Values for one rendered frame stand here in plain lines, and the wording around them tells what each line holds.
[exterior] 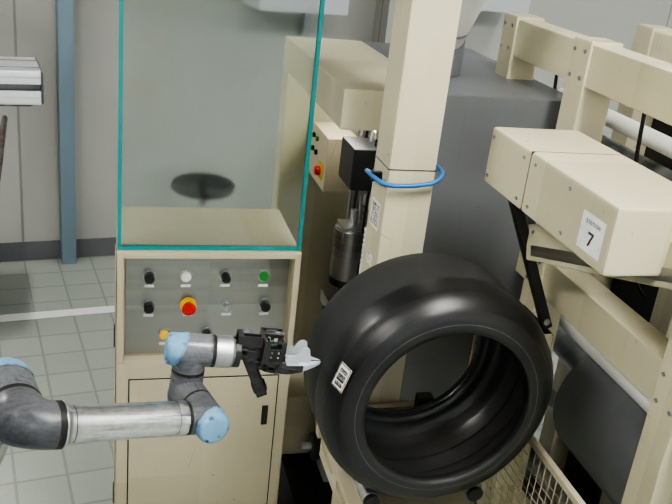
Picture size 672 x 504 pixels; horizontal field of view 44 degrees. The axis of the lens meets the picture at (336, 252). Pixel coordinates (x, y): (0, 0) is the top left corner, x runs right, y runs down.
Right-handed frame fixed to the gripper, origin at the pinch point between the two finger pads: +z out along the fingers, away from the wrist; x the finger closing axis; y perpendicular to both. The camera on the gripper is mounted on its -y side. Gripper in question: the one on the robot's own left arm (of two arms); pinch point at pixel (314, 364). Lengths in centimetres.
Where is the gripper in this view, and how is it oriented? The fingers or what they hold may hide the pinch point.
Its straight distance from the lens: 202.0
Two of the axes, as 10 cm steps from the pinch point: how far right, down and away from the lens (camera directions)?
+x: -2.4, -4.0, 8.9
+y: 2.0, -9.1, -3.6
